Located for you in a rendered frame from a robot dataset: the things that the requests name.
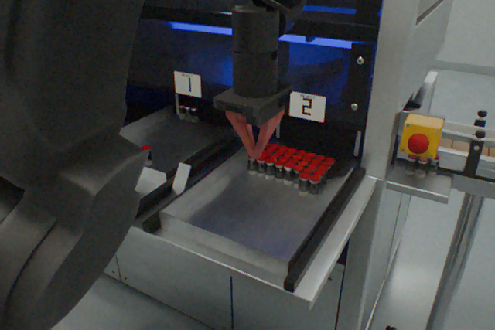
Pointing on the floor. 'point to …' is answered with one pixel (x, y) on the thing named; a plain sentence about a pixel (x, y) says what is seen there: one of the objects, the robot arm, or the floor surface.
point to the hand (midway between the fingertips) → (254, 151)
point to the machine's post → (381, 125)
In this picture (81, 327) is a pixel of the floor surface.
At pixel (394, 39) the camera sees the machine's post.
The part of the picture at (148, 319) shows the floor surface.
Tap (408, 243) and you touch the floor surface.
